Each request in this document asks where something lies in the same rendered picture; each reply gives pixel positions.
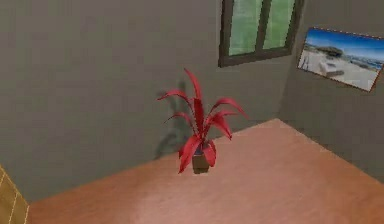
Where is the red house plant in pot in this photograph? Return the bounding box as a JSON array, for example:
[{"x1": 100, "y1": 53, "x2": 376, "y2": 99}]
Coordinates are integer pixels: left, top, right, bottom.
[{"x1": 156, "y1": 67, "x2": 250, "y2": 175}]

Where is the framed beach picture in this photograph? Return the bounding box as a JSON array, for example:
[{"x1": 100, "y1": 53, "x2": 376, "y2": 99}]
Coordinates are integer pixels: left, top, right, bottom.
[{"x1": 296, "y1": 26, "x2": 384, "y2": 93}]

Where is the dark framed window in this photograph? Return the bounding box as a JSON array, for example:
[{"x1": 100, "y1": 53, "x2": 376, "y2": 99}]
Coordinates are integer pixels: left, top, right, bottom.
[{"x1": 217, "y1": 0, "x2": 306, "y2": 69}]

